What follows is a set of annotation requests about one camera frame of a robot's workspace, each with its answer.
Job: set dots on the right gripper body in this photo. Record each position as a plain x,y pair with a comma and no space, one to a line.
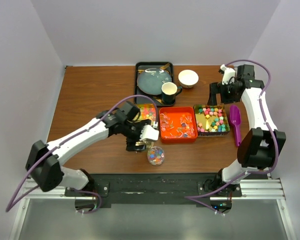
228,95

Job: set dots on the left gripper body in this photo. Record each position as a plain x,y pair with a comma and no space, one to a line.
133,131

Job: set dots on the purple plastic scoop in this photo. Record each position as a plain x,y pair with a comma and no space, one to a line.
235,120

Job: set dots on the clear glass jar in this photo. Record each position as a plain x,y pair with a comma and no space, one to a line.
156,156

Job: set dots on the star candy tin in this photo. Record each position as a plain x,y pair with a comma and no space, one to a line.
211,120

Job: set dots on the orange plastic candy box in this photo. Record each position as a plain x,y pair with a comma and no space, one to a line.
177,125

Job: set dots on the gummy candy tin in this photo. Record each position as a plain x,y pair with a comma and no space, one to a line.
147,112

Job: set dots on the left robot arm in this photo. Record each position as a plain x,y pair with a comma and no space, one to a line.
46,161

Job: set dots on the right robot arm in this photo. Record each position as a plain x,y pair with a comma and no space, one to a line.
259,151

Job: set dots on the white ceramic bowl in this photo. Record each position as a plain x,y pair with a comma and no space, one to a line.
188,78

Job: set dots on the black serving tray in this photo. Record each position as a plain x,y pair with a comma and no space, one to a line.
140,95

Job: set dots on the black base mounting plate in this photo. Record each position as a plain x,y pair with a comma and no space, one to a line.
153,188

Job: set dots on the dark green mug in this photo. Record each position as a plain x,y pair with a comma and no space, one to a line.
169,92

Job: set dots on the blue-grey ceramic plate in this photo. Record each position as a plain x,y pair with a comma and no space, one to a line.
151,80

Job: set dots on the gold spoon on tray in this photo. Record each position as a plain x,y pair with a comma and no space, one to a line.
164,67

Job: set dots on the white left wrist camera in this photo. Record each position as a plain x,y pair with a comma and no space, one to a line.
150,133

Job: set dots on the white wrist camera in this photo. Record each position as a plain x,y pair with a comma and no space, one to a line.
150,133
228,74

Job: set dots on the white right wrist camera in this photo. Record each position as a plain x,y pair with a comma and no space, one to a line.
228,74

